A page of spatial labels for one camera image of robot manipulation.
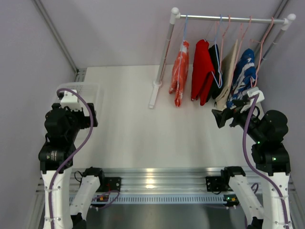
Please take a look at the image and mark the white plastic basket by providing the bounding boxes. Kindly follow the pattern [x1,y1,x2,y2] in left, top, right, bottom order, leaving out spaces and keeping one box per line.
[57,82,103,107]

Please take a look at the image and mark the purple cable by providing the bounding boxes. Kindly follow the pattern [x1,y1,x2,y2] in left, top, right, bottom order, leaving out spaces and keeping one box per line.
[242,94,290,229]
[47,88,120,229]

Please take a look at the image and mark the perforated cable duct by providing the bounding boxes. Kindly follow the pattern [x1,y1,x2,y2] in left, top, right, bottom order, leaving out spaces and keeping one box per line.
[69,193,263,205]

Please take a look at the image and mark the orange white trousers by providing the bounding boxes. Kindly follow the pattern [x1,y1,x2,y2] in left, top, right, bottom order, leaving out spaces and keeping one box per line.
[169,40,189,107]

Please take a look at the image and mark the red trousers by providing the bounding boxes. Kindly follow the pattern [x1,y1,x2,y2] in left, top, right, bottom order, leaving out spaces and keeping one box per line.
[191,40,215,106]

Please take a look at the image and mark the white metal clothes rack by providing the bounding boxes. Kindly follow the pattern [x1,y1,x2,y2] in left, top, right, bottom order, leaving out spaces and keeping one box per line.
[148,7,296,109]

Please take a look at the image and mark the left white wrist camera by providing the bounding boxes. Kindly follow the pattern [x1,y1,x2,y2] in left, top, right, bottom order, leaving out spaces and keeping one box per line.
[59,91,81,111]

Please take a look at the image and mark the blue white patterned trousers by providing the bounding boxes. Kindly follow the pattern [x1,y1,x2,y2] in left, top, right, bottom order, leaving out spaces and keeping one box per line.
[226,48,256,109]

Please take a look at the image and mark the beige trousers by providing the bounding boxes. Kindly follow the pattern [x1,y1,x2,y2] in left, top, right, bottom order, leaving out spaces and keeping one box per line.
[215,40,238,111]

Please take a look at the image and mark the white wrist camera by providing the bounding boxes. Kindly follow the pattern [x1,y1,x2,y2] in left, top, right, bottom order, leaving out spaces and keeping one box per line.
[59,91,81,111]
[241,87,264,113]

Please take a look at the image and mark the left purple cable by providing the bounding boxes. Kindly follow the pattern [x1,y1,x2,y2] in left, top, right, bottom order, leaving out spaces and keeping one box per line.
[47,88,120,229]

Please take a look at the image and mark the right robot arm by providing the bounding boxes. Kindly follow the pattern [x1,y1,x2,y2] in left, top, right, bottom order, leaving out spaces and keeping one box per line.
[212,96,293,229]

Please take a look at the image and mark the black trousers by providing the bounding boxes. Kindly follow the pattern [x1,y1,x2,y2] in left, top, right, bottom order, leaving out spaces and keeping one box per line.
[208,44,223,99]

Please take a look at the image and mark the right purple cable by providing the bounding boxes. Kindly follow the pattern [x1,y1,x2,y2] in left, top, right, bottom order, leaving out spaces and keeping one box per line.
[242,94,290,229]

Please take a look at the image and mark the aluminium mounting rail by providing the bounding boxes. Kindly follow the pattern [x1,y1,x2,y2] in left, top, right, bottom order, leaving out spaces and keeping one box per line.
[35,167,296,194]

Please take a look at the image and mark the light blue wire hanger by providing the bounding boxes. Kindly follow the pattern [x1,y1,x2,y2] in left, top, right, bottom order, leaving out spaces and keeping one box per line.
[182,14,188,46]

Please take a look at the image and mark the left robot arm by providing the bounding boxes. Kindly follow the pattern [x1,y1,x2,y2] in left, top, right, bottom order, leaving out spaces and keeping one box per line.
[39,103,105,229]

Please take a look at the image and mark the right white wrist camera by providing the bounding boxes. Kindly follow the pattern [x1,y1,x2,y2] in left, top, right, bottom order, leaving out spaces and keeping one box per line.
[241,87,264,113]

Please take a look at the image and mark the pink wire hanger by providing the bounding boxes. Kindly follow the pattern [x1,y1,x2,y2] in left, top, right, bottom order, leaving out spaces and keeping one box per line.
[235,16,252,65]
[219,15,231,68]
[248,17,275,88]

